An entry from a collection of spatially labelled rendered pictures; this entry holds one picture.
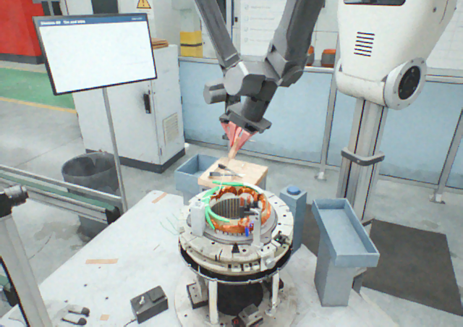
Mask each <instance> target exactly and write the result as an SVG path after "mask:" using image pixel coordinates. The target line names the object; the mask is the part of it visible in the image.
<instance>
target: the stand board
mask: <svg viewBox="0 0 463 327"><path fill-rule="evenodd" d="M225 160H226V158H223V157H221V158H220V159H219V160H218V161H217V162H216V163H215V164H214V165H212V167H210V168H209V170H207V172H205V173H204V174H203V175H202V176H201V177H200V178H199V179H198V184H200V185H203V186H206V187H212V188H214V187H217V186H221V185H220V184H213V180H216V181H220V182H221V181H222V179H223V181H222V182H240V183H245V182H246V183H248V184H252V185H255V186H256V187H257V186H258V185H259V184H260V182H261V181H262V179H263V178H264V176H265V175H266V174H267V173H268V167H266V166H259V165H256V164H252V163H246V162H245V167H244V169H243V170H241V169H242V164H243V163H244V162H242V161H236V160H230V161H229V162H227V163H226V164H225V166H227V164H228V163H229V164H228V166H227V168H228V169H231V170H232V171H234V172H235V173H238V174H245V176H242V175H239V176H240V177H243V178H239V177H236V178H235V179H234V180H233V181H231V177H224V178H223V177H212V178H210V179H209V180H208V176H209V175H210V171H214V170H215V169H216V168H218V164H222V163H223V162H224V161H225ZM218 172H221V174H231V173H230V172H228V171H225V173H224V170H223V169H220V170H219V171H218Z"/></svg>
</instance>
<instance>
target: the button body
mask: <svg viewBox="0 0 463 327"><path fill-rule="evenodd" d="M291 186H294V185H292V184H291V185H289V186H288V187H291ZM288 187H286V188H284V189H283V190H282V191H280V194H279V198H280V199H281V200H283V201H284V202H285V203H286V205H287V206H288V207H289V211H287V212H292V217H293V229H292V231H293V233H292V237H293V242H294V245H293V250H292V254H293V253H294V252H295V251H296V250H298V249H299V248H300V247H301V241H302V230H303V223H304V217H305V204H306V198H307V191H306V190H303V189H301V188H299V187H298V188H299V189H300V191H301V193H300V194H299V195H290V194H288V193H287V192H286V189H287V188H288Z"/></svg>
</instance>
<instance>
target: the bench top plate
mask: <svg viewBox="0 0 463 327"><path fill-rule="evenodd" d="M162 194H163V192H162V191H158V190H153V191H151V192H150V193H148V194H147V195H146V196H145V197H144V198H142V199H141V200H140V201H138V202H137V203H136V204H135V205H134V206H132V207H131V209H130V210H128V211H127V212H126V213H125V214H124V215H123V216H122V217H121V218H119V219H118V220H117V221H116V222H114V223H113V224H112V225H111V226H109V227H108V228H107V229H106V230H104V231H103V232H102V233H101V234H99V235H98V236H97V237H96V238H95V239H94V240H93V241H92V242H91V243H90V244H89V245H88V246H87V247H85V248H83V249H82V250H81V251H79V252H78V254H76V255H75V256H74V257H73V258H72V259H70V260H69V261H68V262H67V263H65V264H64V265H63V266H62V267H61V268H59V269H58V271H56V272H55V273H54V274H53V275H52V276H50V277H49V278H48V279H46V280H45V281H44V282H43V283H42V284H41V285H40V286H39V289H40V292H41V295H42V298H43V301H45V300H49V299H51V300H61V301H63V302H67V304H68V303H69V304H70V305H71V304H76V305H82V306H84V307H86V308H88V309H89V310H90V313H89V315H83V314H79V313H74V312H71V313H72V314H74V315H78V316H80V317H83V318H85V319H86V320H87V324H86V325H84V326H81V325H78V324H76V323H73V322H69V321H67V320H64V322H66V323H68V324H69V325H72V326H74V327H107V326H108V327H112V326H113V327H123V326H124V325H125V324H127V323H129V322H130V321H133V320H135V319H136V318H135V315H134V313H133V311H132V306H131V302H130V300H131V299H132V298H134V297H136V296H139V295H141V294H143V293H145V292H147V291H149V289H152V288H153V287H155V286H158V285H160V286H162V288H163V290H164V291H165V294H166V296H167V297H168V301H169V309H168V310H165V311H164V312H162V313H159V314H157V315H155V316H153V317H152V318H150V320H147V321H146V322H144V323H141V324H140V325H138V323H137V321H134V322H132V323H129V324H128V325H126V326H125V327H182V325H181V323H180V322H179V319H178V317H177V313H176V310H175V306H174V293H175V289H176V285H177V282H178V280H179V278H180V276H181V275H182V273H183V272H184V270H185V269H186V268H187V266H186V267H185V264H184V261H183V260H182V258H181V256H180V254H179V248H178V239H179V235H178V232H177V225H178V229H179V222H178V221H177V220H179V214H180V210H181V209H182V208H183V206H184V203H183V197H181V196H178V195H172V194H168V195H166V196H165V197H164V198H162V199H160V200H159V201H158V202H157V203H155V204H154V203H152V202H151V201H153V200H155V199H156V198H157V197H159V196H160V195H162ZM173 214H174V215H173ZM175 216H176V217H177V220H176V217H175ZM166 218H167V219H168V220H169V221H170V222H171V223H172V225H173V226H174V227H173V226H172V225H171V223H170V222H169V221H168V220H167V219H166ZM160 222H161V223H160ZM161 224H162V225H163V226H164V227H165V228H166V229H168V230H169V231H170V232H169V231H168V230H166V229H165V228H163V227H162V225H161ZM174 228H175V229H176V230H175V229H174ZM172 232H173V233H174V234H177V235H173V234H172ZM87 259H119V261H117V263H115V264H85V261H86V260H87ZM316 263H317V258H316V256H315V255H314V254H313V253H312V252H311V251H310V250H309V249H308V248H307V247H306V246H305V245H303V244H302V243H301V247H300V248H299V249H298V250H296V251H295V252H294V253H293V254H292V255H291V257H290V260H289V262H288V263H287V264H286V265H285V267H284V268H285V270H286V271H287V272H288V274H289V275H290V276H291V278H292V281H293V282H294V284H295V286H296V289H297V311H296V314H295V317H294V320H293V322H292V324H291V325H290V327H393V325H392V324H391V323H390V322H389V321H388V320H386V319H385V318H384V317H383V316H382V315H381V314H380V313H378V312H377V311H376V310H375V309H374V308H373V307H372V306H370V305H369V304H368V302H367V301H366V300H365V299H363V298H362V297H361V296H360V295H359V294H358V293H356V292H355V291H354V290H353V289H352V288H351V291H350V294H349V301H348V304H347V306H341V307H321V304H320V300H319V298H318V293H317V291H316V288H315V283H314V277H315V268H316ZM17 307H18V305H16V306H15V307H14V308H12V309H11V310H10V311H9V312H8V313H7V314H6V315H5V316H4V317H3V318H2V319H0V323H1V324H3V325H5V326H7V327H25V325H24V323H23V322H22V321H20V320H15V319H11V318H8V317H9V316H10V314H11V313H12V312H13V311H14V310H15V309H16V308H17ZM311 310H312V311H311ZM313 311H314V312H315V313H316V314H317V315H318V317H319V318H317V315H316V314H315V313H314V312H313ZM111 312H112V313H111ZM102 315H110V317H109V319H108V321H104V320H100V318H101V316H102ZM96 318H97V319H96ZM90 324H92V325H90ZM104 324H105V325H104ZM115 324H116V325H115ZM100 325H101V326H100ZM119 325H120V326H119ZM175 325H176V326H175Z"/></svg>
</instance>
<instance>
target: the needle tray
mask: <svg viewBox="0 0 463 327"><path fill-rule="evenodd" d="M311 210H313V214H314V217H315V220H316V221H317V224H318V227H319V229H320V232H321V233H320V242H319V248H318V257H317V263H316V268H315V277H314V283H315V288H316V291H317V293H318V298H319V300H320V304H321V307H341V306H347V304H348V301H349V294H350V291H351V287H352V281H353V277H354V271H355V267H377V264H378V259H379V255H380V254H379V252H378V251H377V249H376V247H375V245H374V244H373V242H372V240H371V238H369V236H368V233H367V232H366V231H365V229H364V227H363V225H362V224H361V222H360V220H359V219H358V217H357V215H356V213H355V212H354V210H353V208H352V207H351V205H350V204H349V201H348V200H347V199H346V198H313V201H312V208H311Z"/></svg>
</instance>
